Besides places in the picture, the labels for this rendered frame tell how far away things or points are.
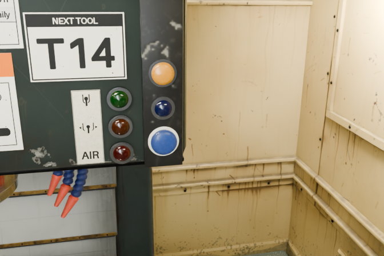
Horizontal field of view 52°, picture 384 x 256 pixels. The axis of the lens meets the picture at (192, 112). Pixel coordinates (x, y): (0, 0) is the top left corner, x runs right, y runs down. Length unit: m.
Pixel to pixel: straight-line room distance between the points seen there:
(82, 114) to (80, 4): 0.12
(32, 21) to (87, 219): 0.89
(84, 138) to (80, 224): 0.82
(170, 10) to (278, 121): 1.30
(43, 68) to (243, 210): 1.48
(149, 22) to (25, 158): 0.20
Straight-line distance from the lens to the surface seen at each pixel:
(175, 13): 0.43
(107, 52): 0.43
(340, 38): 1.44
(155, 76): 0.43
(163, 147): 0.46
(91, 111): 0.45
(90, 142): 0.46
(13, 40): 0.44
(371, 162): 1.35
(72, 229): 1.27
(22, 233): 1.29
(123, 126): 0.44
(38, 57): 0.44
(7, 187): 0.69
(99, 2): 0.43
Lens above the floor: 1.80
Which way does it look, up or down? 18 degrees down
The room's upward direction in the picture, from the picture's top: 1 degrees clockwise
